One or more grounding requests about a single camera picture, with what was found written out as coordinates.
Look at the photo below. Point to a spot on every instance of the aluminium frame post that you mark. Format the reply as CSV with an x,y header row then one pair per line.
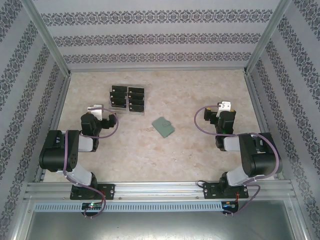
x,y
268,37
45,37

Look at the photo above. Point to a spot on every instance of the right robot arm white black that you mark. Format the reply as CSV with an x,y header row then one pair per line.
x,y
260,155

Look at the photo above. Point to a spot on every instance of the aluminium side rail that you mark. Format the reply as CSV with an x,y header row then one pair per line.
x,y
255,100
61,100

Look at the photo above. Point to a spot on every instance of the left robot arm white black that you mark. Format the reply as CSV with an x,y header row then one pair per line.
x,y
60,150

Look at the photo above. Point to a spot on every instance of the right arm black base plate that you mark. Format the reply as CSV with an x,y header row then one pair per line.
x,y
210,191

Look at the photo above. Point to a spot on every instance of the green card holder wallet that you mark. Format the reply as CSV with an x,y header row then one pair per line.
x,y
163,127

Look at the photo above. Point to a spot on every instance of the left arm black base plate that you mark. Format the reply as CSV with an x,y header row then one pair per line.
x,y
108,192

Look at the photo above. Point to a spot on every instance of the clear acrylic card stand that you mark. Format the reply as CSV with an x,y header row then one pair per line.
x,y
136,113

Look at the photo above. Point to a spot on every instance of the aluminium mounting rail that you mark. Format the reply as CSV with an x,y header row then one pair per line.
x,y
160,191

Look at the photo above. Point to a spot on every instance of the grey metal sheet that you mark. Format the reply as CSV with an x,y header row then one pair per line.
x,y
160,225

